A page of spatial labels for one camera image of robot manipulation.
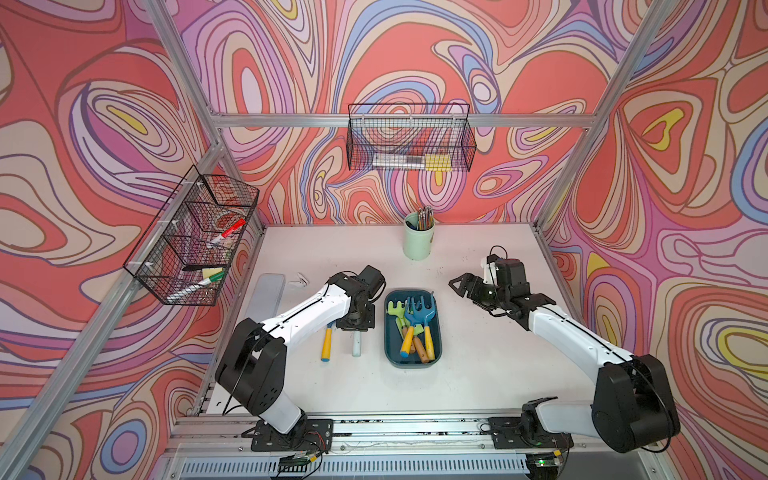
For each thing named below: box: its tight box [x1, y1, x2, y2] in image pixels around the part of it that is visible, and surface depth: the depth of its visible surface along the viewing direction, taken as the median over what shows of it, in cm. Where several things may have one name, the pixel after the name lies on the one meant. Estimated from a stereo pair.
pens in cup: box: [405, 204, 434, 231], surface depth 103 cm
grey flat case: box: [245, 273, 285, 323], surface depth 101 cm
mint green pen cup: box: [403, 211, 436, 261], surface depth 106 cm
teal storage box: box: [383, 289, 443, 368], surface depth 91 cm
